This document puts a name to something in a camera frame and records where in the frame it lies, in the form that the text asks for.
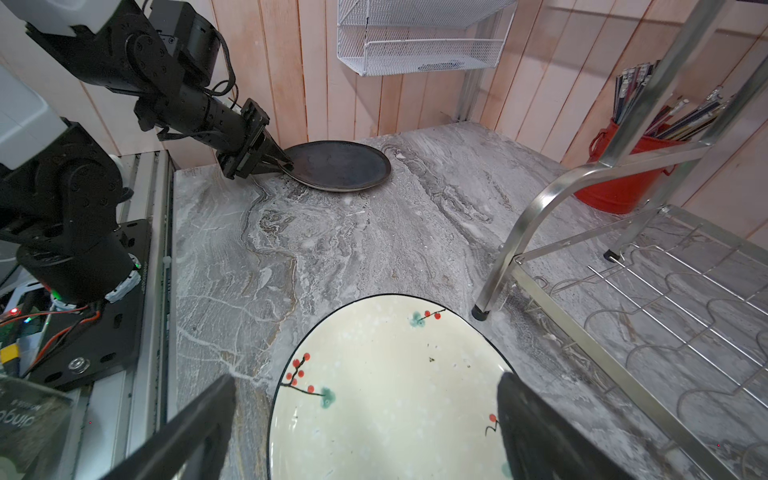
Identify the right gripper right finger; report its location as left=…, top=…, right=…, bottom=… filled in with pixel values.
left=497, top=372, right=632, bottom=479

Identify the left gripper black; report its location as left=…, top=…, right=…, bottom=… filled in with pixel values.
left=217, top=99, right=294, bottom=179

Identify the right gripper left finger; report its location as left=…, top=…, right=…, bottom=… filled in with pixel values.
left=105, top=374, right=236, bottom=479

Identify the black round plate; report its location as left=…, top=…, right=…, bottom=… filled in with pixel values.
left=281, top=140, right=392, bottom=193

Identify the cream plate red berry pattern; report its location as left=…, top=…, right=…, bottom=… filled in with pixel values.
left=268, top=294, right=512, bottom=479

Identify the stainless steel dish rack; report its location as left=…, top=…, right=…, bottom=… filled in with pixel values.
left=472, top=1, right=767, bottom=479

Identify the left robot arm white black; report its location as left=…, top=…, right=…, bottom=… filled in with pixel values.
left=1, top=1, right=293, bottom=305

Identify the white green box device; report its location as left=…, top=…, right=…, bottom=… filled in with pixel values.
left=1, top=375, right=74, bottom=479

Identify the red utensil cup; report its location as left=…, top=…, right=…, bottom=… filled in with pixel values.
left=573, top=118, right=685, bottom=216

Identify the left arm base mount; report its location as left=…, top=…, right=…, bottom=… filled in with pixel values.
left=27, top=219, right=152, bottom=391

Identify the white wire mesh shelf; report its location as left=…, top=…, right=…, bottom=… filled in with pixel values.
left=336, top=0, right=518, bottom=77

